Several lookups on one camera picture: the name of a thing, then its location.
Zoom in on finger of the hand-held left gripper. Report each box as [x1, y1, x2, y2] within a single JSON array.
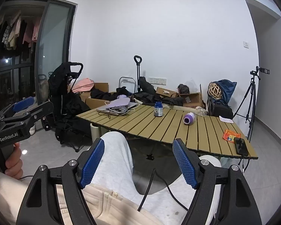
[[0, 96, 35, 122], [0, 101, 55, 128]]

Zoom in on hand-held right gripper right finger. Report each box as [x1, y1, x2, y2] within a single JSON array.
[[172, 138, 263, 225]]

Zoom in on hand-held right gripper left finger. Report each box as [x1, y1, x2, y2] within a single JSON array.
[[16, 138, 105, 225]]

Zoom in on purple bottle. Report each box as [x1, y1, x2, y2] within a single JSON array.
[[183, 112, 196, 125]]

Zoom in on person's left forearm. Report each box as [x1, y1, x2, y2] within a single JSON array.
[[0, 170, 39, 225]]

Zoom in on person's left hand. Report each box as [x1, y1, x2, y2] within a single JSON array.
[[0, 143, 23, 175]]

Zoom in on grey sweatpants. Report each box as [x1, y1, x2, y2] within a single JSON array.
[[81, 131, 223, 225]]

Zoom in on black stroller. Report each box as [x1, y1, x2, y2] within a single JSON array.
[[47, 62, 92, 153]]

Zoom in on beige hoodie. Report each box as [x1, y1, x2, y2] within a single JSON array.
[[55, 183, 165, 225]]

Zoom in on slatted folding table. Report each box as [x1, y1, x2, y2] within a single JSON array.
[[75, 104, 258, 161]]

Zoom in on pink bag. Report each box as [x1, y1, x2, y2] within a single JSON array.
[[71, 77, 95, 94]]

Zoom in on orange snack packet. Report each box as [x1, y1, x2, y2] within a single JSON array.
[[222, 129, 241, 142]]

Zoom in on clear plastic bottle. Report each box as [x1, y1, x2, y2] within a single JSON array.
[[195, 106, 208, 117]]

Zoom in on open cardboard box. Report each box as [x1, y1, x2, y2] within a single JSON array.
[[81, 82, 119, 110], [178, 92, 204, 109]]

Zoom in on silver laptop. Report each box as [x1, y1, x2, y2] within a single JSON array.
[[96, 102, 139, 116]]

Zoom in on black smartphone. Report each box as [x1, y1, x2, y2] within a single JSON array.
[[233, 137, 249, 156]]

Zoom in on sliding glass door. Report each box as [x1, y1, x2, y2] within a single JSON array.
[[34, 0, 78, 106]]

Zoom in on blue-lidded jar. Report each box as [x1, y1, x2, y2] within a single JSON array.
[[154, 101, 164, 117]]

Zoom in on black backpack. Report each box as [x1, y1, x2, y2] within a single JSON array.
[[206, 98, 234, 119]]

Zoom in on lilac cloth pouch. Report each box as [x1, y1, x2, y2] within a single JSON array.
[[106, 98, 131, 110]]

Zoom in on hanging clothes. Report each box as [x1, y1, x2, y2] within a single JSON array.
[[0, 10, 43, 59]]

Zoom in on flat cardboard box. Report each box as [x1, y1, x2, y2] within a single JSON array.
[[156, 87, 179, 98]]

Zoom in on pile of black clothes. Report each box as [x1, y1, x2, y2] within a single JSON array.
[[91, 76, 184, 107]]

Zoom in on brown patterned bag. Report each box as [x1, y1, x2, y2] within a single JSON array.
[[177, 84, 190, 95]]

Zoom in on woven bamboo ball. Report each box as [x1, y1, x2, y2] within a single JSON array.
[[208, 82, 223, 100]]

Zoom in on blue bag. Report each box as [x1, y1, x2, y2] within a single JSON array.
[[207, 79, 237, 105]]

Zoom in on black tripod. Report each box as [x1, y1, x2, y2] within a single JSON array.
[[233, 74, 257, 142]]

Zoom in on black cable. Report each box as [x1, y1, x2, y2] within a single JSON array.
[[137, 167, 189, 212]]

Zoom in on white wall socket strip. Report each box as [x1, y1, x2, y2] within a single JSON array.
[[148, 77, 167, 85]]

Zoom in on black trolley handle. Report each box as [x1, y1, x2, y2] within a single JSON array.
[[134, 55, 143, 94]]

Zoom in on small black camera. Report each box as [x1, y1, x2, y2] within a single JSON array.
[[250, 66, 270, 75]]

